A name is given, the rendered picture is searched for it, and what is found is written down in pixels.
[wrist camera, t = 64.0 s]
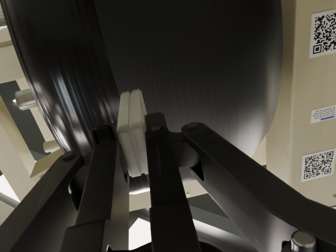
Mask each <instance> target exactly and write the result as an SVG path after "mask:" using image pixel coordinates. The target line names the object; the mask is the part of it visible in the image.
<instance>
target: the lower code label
mask: <svg viewBox="0 0 336 252"><path fill-rule="evenodd" d="M333 53H336V9H332V10H327V11H323V12H318V13H314V14H312V17H311V32H310V47H309V59H311V58H315V57H319V56H324V55H328V54H333Z"/></svg>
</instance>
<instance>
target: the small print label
mask: <svg viewBox="0 0 336 252"><path fill-rule="evenodd" d="M335 117H336V105H333V106H328V107H324V108H320V109H315V110H312V111H311V124H312V123H316V122H321V121H325V120H329V119H334V118H335Z"/></svg>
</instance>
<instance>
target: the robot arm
mask: <svg viewBox="0 0 336 252"><path fill-rule="evenodd" d="M90 134H91V137H92V140H93V143H94V148H93V152H91V153H89V154H86V155H84V156H82V153H81V152H80V151H78V150H74V151H68V152H65V153H64V154H63V155H61V156H60V157H59V158H58V159H57V160H56V161H55V162H54V163H53V164H52V166H51V167H50V168H49V169H48V170H47V171H46V173H45V174H44V175H43V176H42V177H41V178H40V180H39V181H38V182H37V183H36V184H35V186H34V187H33V188H32V189H31V190H30V191H29V193H28V194H27V195H26V196H25V197H24V198H23V200H22V201H21V202H20V203H19V204H18V205H17V207H16V208H15V209H14V210H13V211H12V212H11V214H10V215H9V216H8V217H7V218H6V219H5V221H4V222H3V223H2V224H1V225H0V252H223V251H222V250H220V249H219V248H217V247H215V246H213V245H211V244H209V243H206V242H202V241H199V239H198V235H197V232H196V228H195V224H194V221H193V217H192V213H191V210H190V206H189V202H188V199H187V197H186V193H185V190H184V186H183V182H182V178H181V175H180V171H179V168H189V171H190V173H191V174H192V175H193V177H194V178H195V179H196V180H197V181H198V182H199V183H200V185H201V186H202V187H203V188H204V189H205V190H206V192H207V193H208V194H209V195H210V196H211V197H212V198H213V200H214V201H215V202H216V203H217V204H218V205H219V207H220V208H221V209H222V210H223V211H224V212H225V214H226V215H227V216H228V217H229V218H230V219H231V220H232V222H233V223H234V224H235V225H236V226H237V227H238V229H239V230H240V231H241V232H242V233H243V234H244V235H245V237H246V238H247V239H248V240H249V241H250V242H251V244H252V245H253V246H254V247H255V248H256V249H257V250H258V252H336V209H334V208H331V207H329V206H326V205H324V204H321V203H319V202H316V201H313V200H311V199H308V198H306V197H305V196H303V195H302V194H300V193H299V192H298V191H296V190H295V189H294V188H292V187H291V186H289V185H288V184H287V183H285V182H284V181H282V180H281V179H280V178H278V177H277V176H276V175H274V174H273V173H271V172H270V171H269V170H267V169H266V168H264V167H263V166H262V165H260V164H259V163H258V162H256V161H255V160H253V159H252V158H251V157H249V156H248V155H247V154H245V153H244V152H242V151H241V150H240V149H238V148H237V147H235V146H234V145H233V144H231V143H230V142H229V141H227V140H226V139H224V138H223V137H222V136H220V135H219V134H218V133H216V132H215V131H213V130H212V129H211V128H209V127H208V126H206V125H205V124H204V123H201V122H191V123H188V124H186V125H184V126H183V127H182V128H181V132H171V131H169V129H168V127H167V124H166V120H165V116H164V114H163V113H161V112H156V113H152V114H147V111H146V107H145V103H144V99H143V95H142V91H141V90H140V89H134V90H132V92H129V91H126V92H122V94H121V95H120V104H119V112H118V121H117V122H115V123H111V124H103V125H99V126H97V127H95V128H93V129H92V130H91V131H90ZM127 170H128V172H127ZM128 173H129V175H128ZM143 173H144V174H145V175H146V174H148V178H149V190H150V201H151V207H150V208H149V221H150V234H151V242H149V243H146V244H144V245H142V246H140V247H137V248H135V249H132V250H129V206H130V178H129V176H131V177H132V178H133V177H138V176H141V174H143Z"/></svg>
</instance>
